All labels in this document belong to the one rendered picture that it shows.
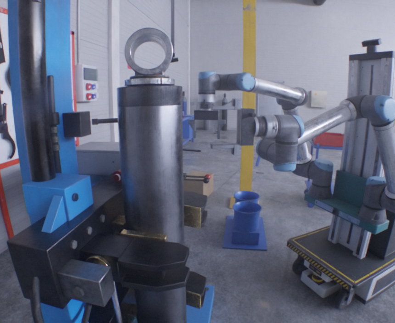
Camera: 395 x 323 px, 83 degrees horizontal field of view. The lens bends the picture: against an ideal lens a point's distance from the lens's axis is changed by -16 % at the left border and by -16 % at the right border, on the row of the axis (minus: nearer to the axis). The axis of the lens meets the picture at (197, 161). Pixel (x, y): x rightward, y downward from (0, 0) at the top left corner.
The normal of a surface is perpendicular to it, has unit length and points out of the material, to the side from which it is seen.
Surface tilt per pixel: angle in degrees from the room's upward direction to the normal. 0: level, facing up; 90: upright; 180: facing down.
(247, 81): 90
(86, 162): 90
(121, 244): 0
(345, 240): 90
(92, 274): 0
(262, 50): 90
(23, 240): 0
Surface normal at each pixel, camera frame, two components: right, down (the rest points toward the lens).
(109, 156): -0.16, 0.24
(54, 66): 0.99, 0.04
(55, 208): -0.11, -0.52
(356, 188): -0.93, 0.09
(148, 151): 0.13, 0.24
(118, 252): 0.00, -0.97
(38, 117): 0.73, 0.17
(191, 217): -0.41, 0.22
